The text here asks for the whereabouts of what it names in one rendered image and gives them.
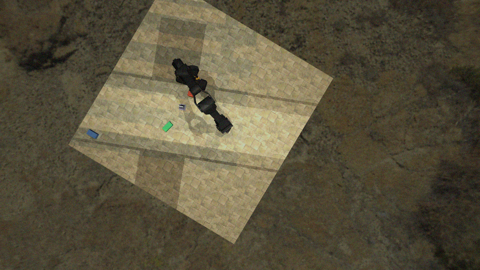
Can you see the green rectangular block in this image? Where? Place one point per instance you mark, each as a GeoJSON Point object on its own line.
{"type": "Point", "coordinates": [167, 126]}

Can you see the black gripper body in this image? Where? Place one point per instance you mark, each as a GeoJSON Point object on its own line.
{"type": "Point", "coordinates": [202, 83]}

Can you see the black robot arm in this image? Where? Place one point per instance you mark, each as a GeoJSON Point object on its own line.
{"type": "Point", "coordinates": [207, 105]}

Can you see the blue rectangular block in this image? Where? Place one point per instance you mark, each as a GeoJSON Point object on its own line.
{"type": "Point", "coordinates": [92, 134]}

